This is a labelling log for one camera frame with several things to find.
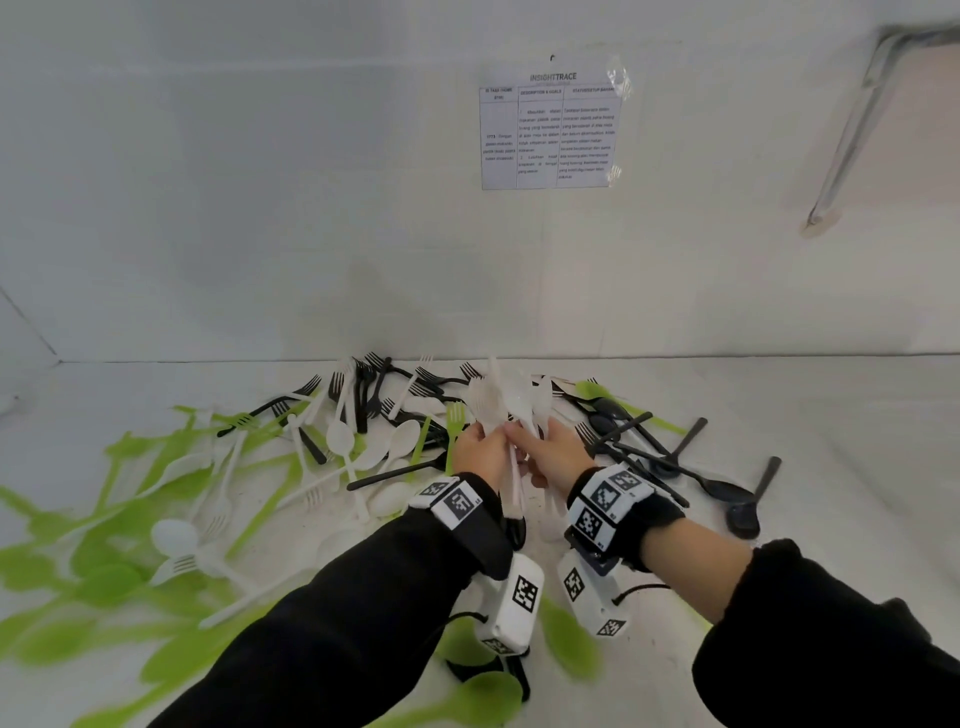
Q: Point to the person's left hand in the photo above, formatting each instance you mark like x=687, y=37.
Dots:
x=484, y=454

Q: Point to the person's right hand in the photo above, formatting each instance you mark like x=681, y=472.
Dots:
x=559, y=457

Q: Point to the white plastic fork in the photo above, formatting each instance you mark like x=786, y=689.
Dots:
x=540, y=397
x=486, y=401

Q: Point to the pile of black plastic forks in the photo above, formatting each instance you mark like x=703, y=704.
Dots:
x=724, y=491

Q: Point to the pile of plastic cutlery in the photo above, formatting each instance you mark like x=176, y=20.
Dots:
x=105, y=585

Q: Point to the person's left forearm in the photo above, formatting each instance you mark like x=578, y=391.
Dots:
x=337, y=637

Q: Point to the black marker left wrist band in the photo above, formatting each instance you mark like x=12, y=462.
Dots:
x=457, y=502

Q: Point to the black marker wrist band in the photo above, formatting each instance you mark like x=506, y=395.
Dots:
x=457, y=502
x=615, y=502

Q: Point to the black marker right wrist band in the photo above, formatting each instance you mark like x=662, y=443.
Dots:
x=615, y=502

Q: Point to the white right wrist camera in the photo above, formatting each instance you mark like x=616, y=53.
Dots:
x=592, y=600

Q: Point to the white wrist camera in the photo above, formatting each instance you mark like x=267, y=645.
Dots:
x=592, y=600
x=514, y=600

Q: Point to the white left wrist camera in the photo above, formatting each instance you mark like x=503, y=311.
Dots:
x=514, y=600

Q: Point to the printed paper wall notice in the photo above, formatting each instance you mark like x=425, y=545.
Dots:
x=547, y=135

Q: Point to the metal wall bracket frame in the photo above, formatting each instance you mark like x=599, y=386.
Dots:
x=847, y=142

